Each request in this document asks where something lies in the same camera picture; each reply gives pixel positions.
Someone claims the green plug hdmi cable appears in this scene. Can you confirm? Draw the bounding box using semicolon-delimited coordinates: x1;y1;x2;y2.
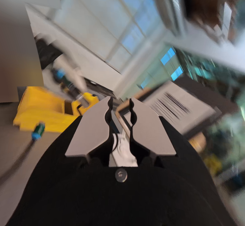
54;68;77;96
0;122;46;180

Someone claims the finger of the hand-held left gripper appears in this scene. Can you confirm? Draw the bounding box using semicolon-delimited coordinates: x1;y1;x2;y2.
53;57;87;95

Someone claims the yellow plastic bin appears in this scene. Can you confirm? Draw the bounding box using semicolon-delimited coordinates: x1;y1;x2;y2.
13;86;100;133

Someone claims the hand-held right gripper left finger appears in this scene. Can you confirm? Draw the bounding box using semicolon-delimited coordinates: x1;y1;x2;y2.
65;95;114;159

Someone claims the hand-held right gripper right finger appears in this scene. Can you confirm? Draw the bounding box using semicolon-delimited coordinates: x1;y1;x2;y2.
129;97;177;156

